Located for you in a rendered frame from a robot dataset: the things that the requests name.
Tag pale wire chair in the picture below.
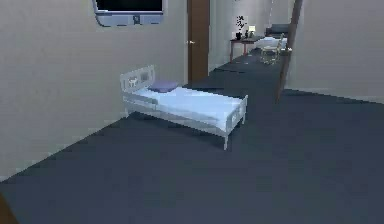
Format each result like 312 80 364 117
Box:
260 33 286 66

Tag white small bed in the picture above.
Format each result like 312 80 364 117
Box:
119 64 249 151

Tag black potted house plant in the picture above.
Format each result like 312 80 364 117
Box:
235 15 247 41

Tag purple pillow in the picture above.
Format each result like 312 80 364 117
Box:
147 79 180 94

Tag brown open room door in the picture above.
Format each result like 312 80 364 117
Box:
274 0 304 104

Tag dark red side table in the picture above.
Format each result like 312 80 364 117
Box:
229 35 266 63

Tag grey wall television set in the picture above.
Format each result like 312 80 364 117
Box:
91 0 167 28

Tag dark grey sofa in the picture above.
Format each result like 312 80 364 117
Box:
265 23 290 38

